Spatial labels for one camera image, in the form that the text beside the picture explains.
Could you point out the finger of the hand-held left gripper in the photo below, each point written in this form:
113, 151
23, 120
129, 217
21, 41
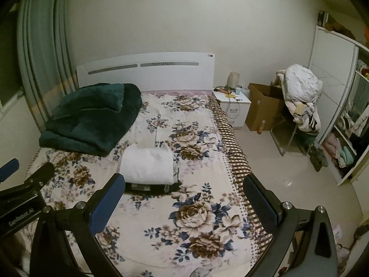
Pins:
10, 167
40, 176

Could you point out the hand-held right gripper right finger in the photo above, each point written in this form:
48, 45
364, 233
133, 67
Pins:
259, 205

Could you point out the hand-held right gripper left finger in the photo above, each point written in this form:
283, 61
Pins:
106, 202

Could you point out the white knit sweater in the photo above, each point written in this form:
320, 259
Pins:
147, 164

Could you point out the folded black clothes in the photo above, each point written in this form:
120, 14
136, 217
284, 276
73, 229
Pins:
152, 189

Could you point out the pile of clothes on chair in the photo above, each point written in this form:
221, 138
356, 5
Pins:
301, 86

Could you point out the brown checked bed sheet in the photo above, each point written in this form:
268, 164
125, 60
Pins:
233, 144

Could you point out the pair of dark slippers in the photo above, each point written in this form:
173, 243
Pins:
318, 158

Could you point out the small brown bottle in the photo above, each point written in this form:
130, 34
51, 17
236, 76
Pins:
261, 127

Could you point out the dark green blanket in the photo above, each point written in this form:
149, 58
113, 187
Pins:
89, 115

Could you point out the floral bed with white headboard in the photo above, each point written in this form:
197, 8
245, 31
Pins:
190, 155

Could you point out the brown cardboard box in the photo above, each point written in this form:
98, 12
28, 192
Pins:
262, 109

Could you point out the window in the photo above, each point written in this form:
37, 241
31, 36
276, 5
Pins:
10, 69

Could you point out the white nightstand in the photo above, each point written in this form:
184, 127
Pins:
235, 109

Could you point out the green striped curtain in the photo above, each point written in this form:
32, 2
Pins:
43, 49

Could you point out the white bed headboard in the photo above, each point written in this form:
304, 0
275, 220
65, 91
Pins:
173, 75

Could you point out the white wardrobe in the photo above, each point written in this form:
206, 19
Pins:
328, 63

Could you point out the clutter atop wardrobe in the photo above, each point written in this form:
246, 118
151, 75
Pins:
334, 24

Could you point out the metal frame chair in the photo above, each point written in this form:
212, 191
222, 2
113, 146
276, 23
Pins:
281, 138

